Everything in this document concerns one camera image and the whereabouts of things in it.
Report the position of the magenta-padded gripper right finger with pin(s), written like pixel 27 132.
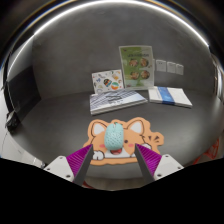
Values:
pixel 150 160

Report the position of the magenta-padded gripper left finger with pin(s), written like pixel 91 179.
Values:
pixel 78 161

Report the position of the mint green computer mouse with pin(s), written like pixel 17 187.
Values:
pixel 114 136

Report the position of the orange corgi-shaped mouse pad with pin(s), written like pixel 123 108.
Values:
pixel 140 136

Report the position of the white box with blue band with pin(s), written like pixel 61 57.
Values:
pixel 170 96

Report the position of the grey striped book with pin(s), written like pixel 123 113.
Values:
pixel 116 101

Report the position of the white card with stickers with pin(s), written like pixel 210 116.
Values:
pixel 107 81

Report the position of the green menu sign stand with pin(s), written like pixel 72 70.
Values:
pixel 136 66

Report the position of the white wall socket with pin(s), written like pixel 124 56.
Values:
pixel 180 69
pixel 171 67
pixel 161 65

